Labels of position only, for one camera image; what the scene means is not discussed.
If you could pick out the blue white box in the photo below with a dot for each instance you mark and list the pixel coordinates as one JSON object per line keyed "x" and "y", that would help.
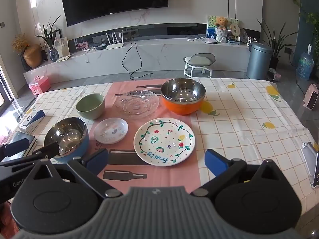
{"x": 35, "y": 118}

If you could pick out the black speaker box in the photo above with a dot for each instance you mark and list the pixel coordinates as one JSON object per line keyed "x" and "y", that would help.
{"x": 316, "y": 174}

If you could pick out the blue green painting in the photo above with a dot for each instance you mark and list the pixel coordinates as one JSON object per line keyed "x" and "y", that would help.
{"x": 210, "y": 29}

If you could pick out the fruit painted white plate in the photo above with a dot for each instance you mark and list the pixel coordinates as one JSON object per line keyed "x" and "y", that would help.
{"x": 164, "y": 139}

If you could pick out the pink storage box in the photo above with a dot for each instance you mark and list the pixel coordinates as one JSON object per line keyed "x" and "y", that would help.
{"x": 39, "y": 84}

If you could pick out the dried yellow flowers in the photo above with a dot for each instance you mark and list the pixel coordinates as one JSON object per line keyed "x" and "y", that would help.
{"x": 20, "y": 42}

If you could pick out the green ceramic bowl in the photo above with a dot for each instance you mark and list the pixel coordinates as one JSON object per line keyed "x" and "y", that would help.
{"x": 89, "y": 109}

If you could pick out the brown teddy bear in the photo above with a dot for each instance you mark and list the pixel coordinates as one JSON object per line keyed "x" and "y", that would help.
{"x": 221, "y": 22}

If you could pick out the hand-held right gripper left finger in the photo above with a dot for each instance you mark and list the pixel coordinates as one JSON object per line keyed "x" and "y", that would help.
{"x": 97, "y": 158}

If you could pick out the white swivel stool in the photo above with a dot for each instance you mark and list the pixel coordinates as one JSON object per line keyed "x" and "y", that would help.
{"x": 199, "y": 61}

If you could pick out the round paper fan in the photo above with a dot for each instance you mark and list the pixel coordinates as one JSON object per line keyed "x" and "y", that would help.
{"x": 234, "y": 29}

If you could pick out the small pink picture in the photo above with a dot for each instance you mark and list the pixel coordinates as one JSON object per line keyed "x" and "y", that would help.
{"x": 82, "y": 46}

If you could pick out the blue water jug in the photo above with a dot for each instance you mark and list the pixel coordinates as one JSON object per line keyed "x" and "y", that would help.
{"x": 305, "y": 67}

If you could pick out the blue steel bowl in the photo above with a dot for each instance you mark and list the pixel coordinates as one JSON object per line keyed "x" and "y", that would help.
{"x": 69, "y": 135}

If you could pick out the lemon print checked tablecloth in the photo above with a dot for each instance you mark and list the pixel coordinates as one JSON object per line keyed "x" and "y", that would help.
{"x": 249, "y": 129}

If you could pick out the white router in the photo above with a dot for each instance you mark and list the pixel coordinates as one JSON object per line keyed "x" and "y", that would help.
{"x": 114, "y": 46}

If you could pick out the pink slipper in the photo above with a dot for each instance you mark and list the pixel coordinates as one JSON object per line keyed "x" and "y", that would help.
{"x": 274, "y": 76}

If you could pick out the silver laptop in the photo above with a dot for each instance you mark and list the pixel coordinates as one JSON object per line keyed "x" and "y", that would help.
{"x": 209, "y": 40}

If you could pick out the orange steel bowl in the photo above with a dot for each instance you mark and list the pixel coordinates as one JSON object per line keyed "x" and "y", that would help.
{"x": 182, "y": 105}

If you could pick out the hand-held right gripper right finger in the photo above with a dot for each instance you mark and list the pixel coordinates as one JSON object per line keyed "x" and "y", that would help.
{"x": 214, "y": 160}

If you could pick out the leafy pothos plant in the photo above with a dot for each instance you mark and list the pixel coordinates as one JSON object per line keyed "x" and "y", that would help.
{"x": 312, "y": 22}

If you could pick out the green plant in blue vase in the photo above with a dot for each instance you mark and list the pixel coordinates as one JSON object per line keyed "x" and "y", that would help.
{"x": 52, "y": 52}

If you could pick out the brown round vase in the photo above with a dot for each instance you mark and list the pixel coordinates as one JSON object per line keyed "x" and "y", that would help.
{"x": 32, "y": 56}

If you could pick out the clear glass plate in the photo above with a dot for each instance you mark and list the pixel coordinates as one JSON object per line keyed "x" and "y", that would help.
{"x": 137, "y": 107}

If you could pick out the grey round trash can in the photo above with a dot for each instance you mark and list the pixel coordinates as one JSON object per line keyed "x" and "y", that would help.
{"x": 259, "y": 62}

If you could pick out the small white plate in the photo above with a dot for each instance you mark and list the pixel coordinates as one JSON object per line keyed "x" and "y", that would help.
{"x": 111, "y": 130}

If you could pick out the tall leafy potted plant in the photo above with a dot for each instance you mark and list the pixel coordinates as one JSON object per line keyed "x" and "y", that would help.
{"x": 276, "y": 44}

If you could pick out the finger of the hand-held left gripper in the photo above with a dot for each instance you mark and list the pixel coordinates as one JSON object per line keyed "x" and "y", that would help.
{"x": 48, "y": 150}
{"x": 17, "y": 146}

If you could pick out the pink space heater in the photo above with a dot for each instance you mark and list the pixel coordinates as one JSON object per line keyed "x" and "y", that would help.
{"x": 312, "y": 97}

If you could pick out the portrait drawing frame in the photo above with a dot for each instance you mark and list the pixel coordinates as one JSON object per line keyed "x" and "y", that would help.
{"x": 62, "y": 46}

